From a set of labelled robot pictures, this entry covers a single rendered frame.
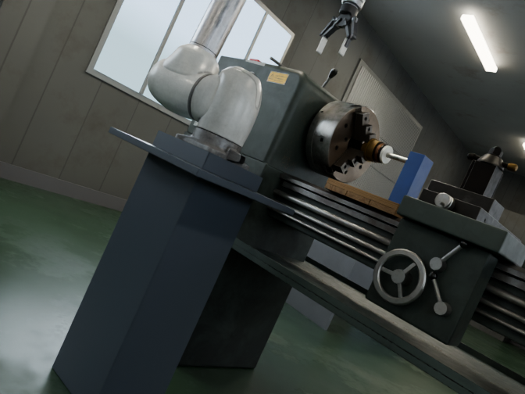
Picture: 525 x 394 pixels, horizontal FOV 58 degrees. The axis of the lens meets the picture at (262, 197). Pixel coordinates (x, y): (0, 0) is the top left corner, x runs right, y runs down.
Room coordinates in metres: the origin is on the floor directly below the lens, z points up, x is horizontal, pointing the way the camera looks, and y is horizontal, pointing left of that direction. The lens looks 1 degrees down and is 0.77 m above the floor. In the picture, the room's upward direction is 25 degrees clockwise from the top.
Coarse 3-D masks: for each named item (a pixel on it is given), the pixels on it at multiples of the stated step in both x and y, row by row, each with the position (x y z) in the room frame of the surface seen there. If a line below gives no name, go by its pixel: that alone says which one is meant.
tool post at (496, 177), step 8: (472, 168) 1.45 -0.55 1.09; (480, 168) 1.44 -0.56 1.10; (488, 168) 1.42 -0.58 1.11; (496, 168) 1.41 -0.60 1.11; (472, 176) 1.45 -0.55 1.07; (480, 176) 1.43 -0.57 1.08; (488, 176) 1.42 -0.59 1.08; (496, 176) 1.43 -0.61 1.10; (464, 184) 1.46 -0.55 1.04; (472, 184) 1.44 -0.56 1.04; (480, 184) 1.42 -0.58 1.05; (488, 184) 1.41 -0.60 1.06; (496, 184) 1.45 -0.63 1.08; (480, 192) 1.42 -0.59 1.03; (488, 192) 1.43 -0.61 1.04
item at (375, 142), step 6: (366, 144) 1.81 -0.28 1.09; (372, 144) 1.80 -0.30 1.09; (378, 144) 1.80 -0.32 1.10; (384, 144) 1.79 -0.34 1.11; (366, 150) 1.81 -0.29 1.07; (372, 150) 1.79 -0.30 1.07; (378, 150) 1.78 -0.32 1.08; (366, 156) 1.82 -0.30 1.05; (372, 156) 1.80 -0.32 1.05; (378, 156) 1.78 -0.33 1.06; (378, 162) 1.80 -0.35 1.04
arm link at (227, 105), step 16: (208, 80) 1.43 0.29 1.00; (224, 80) 1.40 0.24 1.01; (240, 80) 1.39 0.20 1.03; (256, 80) 1.42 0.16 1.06; (192, 96) 1.43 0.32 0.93; (208, 96) 1.40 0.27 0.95; (224, 96) 1.38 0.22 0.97; (240, 96) 1.38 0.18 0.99; (256, 96) 1.42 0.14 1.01; (192, 112) 1.45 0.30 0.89; (208, 112) 1.40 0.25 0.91; (224, 112) 1.38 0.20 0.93; (240, 112) 1.39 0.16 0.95; (256, 112) 1.43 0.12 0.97; (208, 128) 1.39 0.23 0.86; (224, 128) 1.38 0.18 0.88; (240, 128) 1.40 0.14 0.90; (240, 144) 1.43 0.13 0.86
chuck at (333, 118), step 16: (336, 112) 1.83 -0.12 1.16; (352, 112) 1.83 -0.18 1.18; (368, 112) 1.89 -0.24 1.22; (320, 128) 1.84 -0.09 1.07; (336, 128) 1.80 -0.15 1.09; (352, 128) 1.86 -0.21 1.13; (320, 144) 1.83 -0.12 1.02; (336, 144) 1.82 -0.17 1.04; (352, 144) 1.97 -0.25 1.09; (320, 160) 1.86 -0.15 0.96; (336, 176) 1.88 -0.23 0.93; (352, 176) 1.95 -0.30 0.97
